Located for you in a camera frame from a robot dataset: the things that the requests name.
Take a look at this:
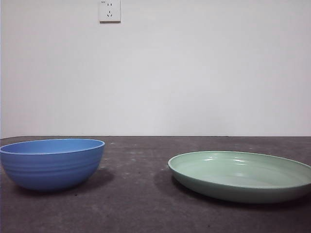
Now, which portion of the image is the green round plate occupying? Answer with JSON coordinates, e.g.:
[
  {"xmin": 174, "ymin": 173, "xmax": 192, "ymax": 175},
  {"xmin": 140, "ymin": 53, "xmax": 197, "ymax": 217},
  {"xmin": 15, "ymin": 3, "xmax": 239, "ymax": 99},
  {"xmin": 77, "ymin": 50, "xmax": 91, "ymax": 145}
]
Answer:
[{"xmin": 168, "ymin": 150, "xmax": 311, "ymax": 204}]

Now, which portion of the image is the blue ribbed bowl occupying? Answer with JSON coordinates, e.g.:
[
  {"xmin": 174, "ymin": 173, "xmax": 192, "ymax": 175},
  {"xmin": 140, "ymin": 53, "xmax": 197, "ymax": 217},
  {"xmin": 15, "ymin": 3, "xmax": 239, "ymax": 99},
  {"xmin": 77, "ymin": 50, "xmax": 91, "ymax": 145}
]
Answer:
[{"xmin": 0, "ymin": 138, "xmax": 106, "ymax": 191}]

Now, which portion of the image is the white wall power socket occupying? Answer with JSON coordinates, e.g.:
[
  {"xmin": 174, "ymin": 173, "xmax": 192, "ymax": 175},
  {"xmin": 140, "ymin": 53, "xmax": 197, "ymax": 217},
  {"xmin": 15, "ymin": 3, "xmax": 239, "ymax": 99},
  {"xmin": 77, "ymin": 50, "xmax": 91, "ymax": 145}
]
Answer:
[{"xmin": 99, "ymin": 0, "xmax": 121, "ymax": 24}]

